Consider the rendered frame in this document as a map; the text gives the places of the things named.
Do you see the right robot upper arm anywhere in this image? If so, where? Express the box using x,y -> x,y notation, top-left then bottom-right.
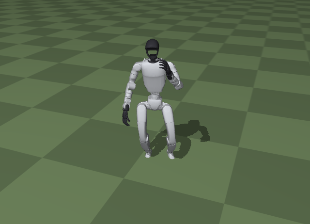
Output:
128,61 -> 143,90

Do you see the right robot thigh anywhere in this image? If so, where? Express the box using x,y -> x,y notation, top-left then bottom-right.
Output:
137,101 -> 149,143

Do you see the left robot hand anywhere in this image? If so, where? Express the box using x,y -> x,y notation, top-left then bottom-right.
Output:
159,60 -> 173,80

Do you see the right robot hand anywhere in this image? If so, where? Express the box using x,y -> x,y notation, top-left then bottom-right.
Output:
123,104 -> 130,126

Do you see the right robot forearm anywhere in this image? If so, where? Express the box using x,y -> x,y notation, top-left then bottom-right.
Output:
123,82 -> 133,109

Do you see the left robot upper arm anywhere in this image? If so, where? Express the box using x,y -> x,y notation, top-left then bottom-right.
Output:
167,62 -> 183,90

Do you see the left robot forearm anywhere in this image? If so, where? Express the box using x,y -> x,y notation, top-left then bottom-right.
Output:
167,74 -> 184,87

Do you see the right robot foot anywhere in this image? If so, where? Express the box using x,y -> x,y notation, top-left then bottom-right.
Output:
145,149 -> 152,158

